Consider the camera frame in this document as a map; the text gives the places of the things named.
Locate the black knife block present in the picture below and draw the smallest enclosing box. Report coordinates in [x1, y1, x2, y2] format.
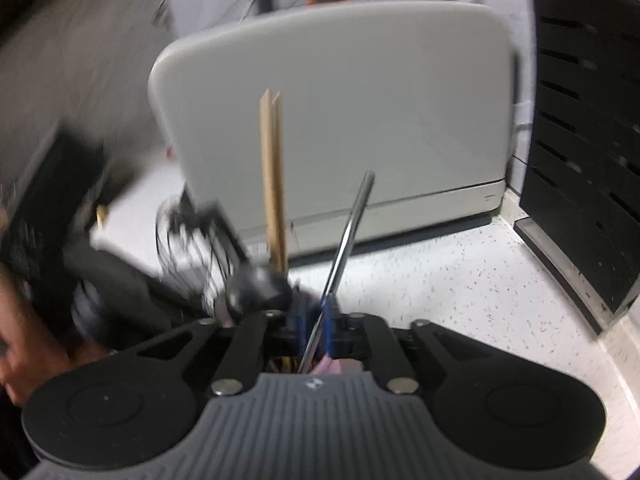
[515, 0, 640, 336]

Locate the person's left hand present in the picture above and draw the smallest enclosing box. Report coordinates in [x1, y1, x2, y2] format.
[0, 262, 116, 406]

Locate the pink mesh basket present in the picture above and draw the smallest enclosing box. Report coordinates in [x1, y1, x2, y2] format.
[312, 357, 361, 375]

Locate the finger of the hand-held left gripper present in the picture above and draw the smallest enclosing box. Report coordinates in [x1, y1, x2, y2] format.
[70, 247, 221, 333]

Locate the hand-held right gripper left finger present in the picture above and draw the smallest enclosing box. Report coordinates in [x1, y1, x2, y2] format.
[135, 292, 308, 396]

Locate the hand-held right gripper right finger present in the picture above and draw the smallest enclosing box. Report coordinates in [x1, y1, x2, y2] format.
[322, 295, 493, 396]

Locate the steel handled utensil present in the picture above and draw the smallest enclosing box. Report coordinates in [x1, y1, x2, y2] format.
[299, 170, 376, 376]

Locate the wooden chopstick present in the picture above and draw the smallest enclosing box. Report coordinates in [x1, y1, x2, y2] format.
[270, 91, 290, 273]
[259, 88, 282, 272]

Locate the white countertop appliance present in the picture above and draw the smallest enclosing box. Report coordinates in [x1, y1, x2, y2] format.
[147, 0, 521, 263]

